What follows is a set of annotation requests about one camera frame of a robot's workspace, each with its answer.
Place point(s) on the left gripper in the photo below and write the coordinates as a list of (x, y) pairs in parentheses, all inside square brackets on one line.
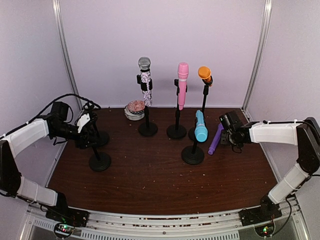
[(81, 141)]

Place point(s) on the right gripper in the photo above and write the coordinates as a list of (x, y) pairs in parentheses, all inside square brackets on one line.
[(223, 139)]

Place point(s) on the purple microphone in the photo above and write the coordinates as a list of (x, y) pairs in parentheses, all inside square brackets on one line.
[(217, 137)]

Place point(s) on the purple microphone's black stand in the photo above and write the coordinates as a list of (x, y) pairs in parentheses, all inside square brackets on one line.
[(101, 138)]

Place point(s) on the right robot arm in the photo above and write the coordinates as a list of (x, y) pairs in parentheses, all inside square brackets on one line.
[(297, 141)]

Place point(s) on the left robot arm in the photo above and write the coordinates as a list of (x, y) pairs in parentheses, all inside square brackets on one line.
[(53, 125)]

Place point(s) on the blue microphone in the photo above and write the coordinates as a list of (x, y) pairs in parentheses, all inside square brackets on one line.
[(201, 131)]

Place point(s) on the blue microphone's black stand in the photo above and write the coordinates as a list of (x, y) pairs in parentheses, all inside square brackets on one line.
[(192, 154)]

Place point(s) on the pink microphone's black stand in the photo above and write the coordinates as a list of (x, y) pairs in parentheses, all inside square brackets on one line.
[(176, 131)]

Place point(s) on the orange microphone's black stand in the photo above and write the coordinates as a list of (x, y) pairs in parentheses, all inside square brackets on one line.
[(204, 105)]

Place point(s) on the rhinestone microphone's black stand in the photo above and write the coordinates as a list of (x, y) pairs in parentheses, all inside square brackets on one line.
[(148, 128)]

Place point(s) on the orange microphone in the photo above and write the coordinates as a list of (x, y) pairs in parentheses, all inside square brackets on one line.
[(205, 74)]

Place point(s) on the pink microphone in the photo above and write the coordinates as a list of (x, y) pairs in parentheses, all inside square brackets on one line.
[(183, 73)]

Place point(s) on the silver rhinestone microphone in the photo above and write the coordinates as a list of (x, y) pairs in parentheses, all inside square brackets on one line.
[(145, 81)]

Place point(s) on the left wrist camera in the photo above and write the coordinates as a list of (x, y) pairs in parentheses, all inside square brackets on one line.
[(82, 121)]

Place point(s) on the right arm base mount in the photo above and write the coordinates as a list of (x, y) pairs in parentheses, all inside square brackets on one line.
[(263, 223)]

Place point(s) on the front aluminium rail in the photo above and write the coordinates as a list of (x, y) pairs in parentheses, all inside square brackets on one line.
[(223, 225)]

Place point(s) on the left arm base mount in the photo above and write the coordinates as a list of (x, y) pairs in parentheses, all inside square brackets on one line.
[(66, 225)]

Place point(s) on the left aluminium frame post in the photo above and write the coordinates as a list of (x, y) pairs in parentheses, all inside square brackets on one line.
[(56, 4)]

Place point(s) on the aluminium frame post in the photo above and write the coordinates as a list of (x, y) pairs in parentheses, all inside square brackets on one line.
[(264, 31), (56, 4)]

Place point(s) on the right aluminium frame post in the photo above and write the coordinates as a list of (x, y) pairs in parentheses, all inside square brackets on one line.
[(264, 31)]

